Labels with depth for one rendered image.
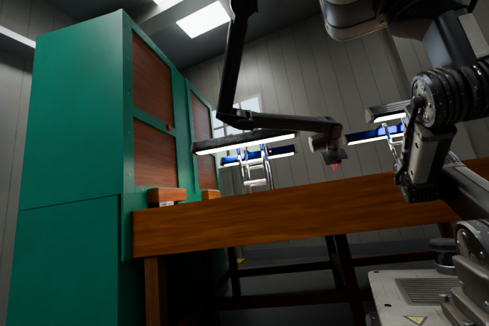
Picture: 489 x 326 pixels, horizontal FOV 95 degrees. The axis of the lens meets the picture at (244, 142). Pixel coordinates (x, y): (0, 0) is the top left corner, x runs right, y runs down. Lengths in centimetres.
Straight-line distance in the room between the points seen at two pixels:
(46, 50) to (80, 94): 39
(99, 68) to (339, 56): 278
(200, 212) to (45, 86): 106
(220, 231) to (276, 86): 268
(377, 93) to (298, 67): 105
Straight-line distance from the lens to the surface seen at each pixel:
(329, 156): 107
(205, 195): 180
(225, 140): 127
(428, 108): 53
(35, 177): 144
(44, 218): 136
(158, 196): 118
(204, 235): 95
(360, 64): 332
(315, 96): 317
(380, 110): 133
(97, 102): 129
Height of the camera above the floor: 74
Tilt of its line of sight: 14 degrees up
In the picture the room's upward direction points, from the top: 8 degrees counter-clockwise
